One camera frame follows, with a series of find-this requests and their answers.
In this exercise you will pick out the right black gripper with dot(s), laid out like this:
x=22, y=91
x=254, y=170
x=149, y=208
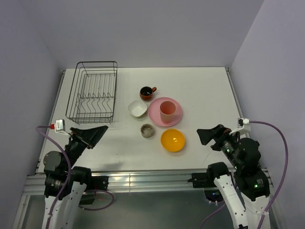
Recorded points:
x=225, y=133

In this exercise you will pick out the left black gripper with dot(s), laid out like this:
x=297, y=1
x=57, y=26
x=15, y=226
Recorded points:
x=88, y=137

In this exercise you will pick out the yellow ribbed bowl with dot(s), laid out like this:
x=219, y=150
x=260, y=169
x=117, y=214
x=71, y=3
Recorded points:
x=172, y=140

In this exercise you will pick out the white square bowl green outside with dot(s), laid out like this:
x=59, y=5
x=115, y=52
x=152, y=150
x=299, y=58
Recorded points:
x=137, y=108

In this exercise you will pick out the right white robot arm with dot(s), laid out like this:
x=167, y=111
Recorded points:
x=246, y=192

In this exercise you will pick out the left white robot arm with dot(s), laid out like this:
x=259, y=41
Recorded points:
x=67, y=187

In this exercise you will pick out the pink plastic cup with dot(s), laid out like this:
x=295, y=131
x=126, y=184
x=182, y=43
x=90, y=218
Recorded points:
x=167, y=111

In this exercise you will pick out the small grey speckled bowl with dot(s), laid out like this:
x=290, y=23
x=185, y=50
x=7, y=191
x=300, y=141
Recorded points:
x=147, y=130

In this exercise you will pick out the pink round plate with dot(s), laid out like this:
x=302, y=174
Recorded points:
x=154, y=112

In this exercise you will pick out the dark brown ceramic mug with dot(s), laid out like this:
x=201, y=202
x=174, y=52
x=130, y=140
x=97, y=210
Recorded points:
x=146, y=93

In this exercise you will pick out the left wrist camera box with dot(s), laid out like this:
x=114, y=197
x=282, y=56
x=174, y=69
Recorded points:
x=58, y=126

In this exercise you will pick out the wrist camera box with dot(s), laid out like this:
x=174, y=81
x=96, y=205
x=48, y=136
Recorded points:
x=58, y=126
x=243, y=127

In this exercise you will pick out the black wire dish rack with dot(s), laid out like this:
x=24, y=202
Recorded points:
x=92, y=95

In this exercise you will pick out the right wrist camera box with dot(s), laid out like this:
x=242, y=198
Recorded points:
x=243, y=127

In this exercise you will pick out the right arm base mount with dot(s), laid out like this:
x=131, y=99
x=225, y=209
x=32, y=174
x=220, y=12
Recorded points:
x=200, y=180

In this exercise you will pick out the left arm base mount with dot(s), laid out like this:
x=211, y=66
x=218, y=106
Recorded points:
x=96, y=182

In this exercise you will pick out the aluminium frame rail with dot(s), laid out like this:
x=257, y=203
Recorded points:
x=130, y=182

